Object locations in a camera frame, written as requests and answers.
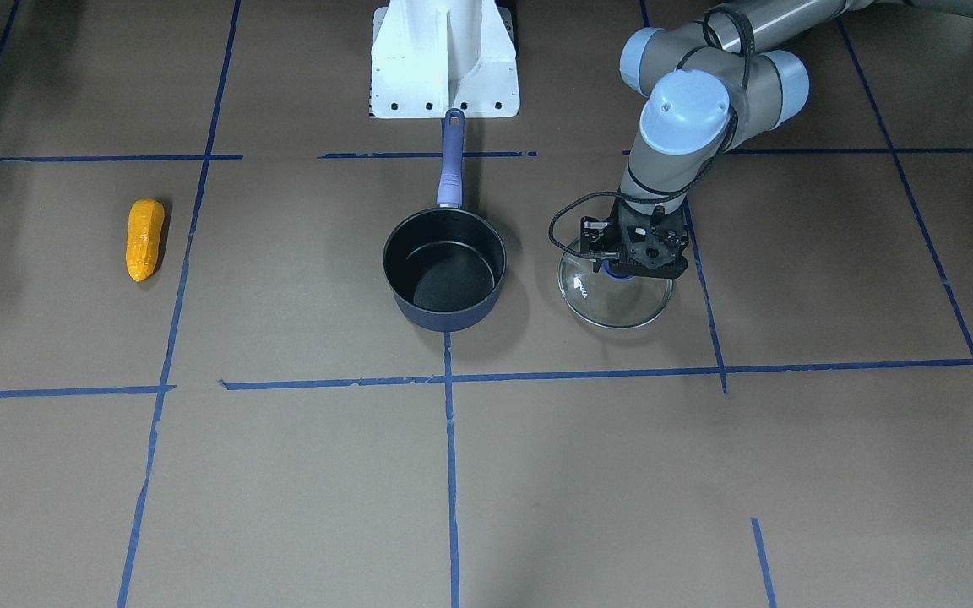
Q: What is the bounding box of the white column with base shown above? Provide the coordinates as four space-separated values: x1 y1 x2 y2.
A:
368 1 521 120

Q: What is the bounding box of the glass pot lid blue knob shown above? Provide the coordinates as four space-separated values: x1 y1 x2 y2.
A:
557 252 673 328

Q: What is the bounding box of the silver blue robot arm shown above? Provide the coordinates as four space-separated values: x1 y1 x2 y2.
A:
590 1 868 266

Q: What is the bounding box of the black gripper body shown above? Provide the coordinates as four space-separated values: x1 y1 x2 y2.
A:
612 199 671 251

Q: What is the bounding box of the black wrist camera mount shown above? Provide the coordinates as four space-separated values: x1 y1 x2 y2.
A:
579 216 690 281

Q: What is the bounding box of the yellow plastic corn cob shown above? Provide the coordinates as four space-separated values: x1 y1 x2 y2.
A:
124 198 166 282

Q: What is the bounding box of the dark blue saucepan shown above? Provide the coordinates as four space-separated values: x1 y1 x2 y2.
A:
382 108 507 334

